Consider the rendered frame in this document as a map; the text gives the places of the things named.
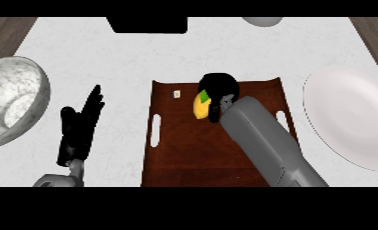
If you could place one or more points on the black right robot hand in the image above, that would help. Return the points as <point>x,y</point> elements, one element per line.
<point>220,87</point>

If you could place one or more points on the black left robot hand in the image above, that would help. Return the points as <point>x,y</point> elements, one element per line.
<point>77,128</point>

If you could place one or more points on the yellow lemon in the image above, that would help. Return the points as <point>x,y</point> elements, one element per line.
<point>201,106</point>

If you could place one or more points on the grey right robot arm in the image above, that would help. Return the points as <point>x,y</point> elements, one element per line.
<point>268,144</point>

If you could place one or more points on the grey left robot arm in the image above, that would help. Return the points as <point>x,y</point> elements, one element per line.
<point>64,179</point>

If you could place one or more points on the brown wooden tray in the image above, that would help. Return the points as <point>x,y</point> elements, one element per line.
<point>197,147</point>

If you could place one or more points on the white plate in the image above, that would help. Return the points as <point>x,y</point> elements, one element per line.
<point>344,115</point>

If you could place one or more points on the white marble bowl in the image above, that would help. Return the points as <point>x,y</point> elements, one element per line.
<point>20,99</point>

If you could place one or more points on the grey round object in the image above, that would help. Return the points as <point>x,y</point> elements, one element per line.
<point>263,21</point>

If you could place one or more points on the black appliance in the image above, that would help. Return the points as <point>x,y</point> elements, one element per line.
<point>148,24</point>

